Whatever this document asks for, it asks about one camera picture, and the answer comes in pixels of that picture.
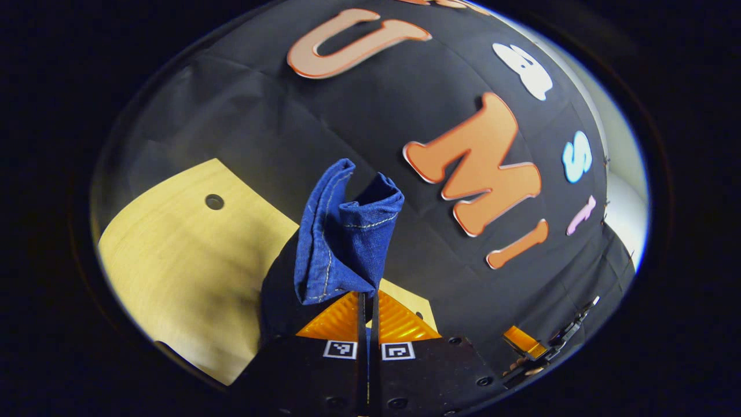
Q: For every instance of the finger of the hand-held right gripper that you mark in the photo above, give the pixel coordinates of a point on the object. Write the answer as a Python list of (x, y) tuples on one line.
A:
[(570, 331), (524, 343)]

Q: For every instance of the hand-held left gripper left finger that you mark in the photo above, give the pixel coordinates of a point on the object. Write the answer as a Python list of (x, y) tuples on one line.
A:
[(312, 376)]

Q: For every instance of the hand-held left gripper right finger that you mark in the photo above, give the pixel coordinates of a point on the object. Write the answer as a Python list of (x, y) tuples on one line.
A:
[(422, 376)]

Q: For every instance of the blue denim jeans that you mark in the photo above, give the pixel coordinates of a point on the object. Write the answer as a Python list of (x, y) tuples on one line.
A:
[(341, 243)]

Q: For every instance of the black backdrop cloth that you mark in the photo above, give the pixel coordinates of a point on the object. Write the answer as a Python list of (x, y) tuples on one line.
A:
[(260, 116)]

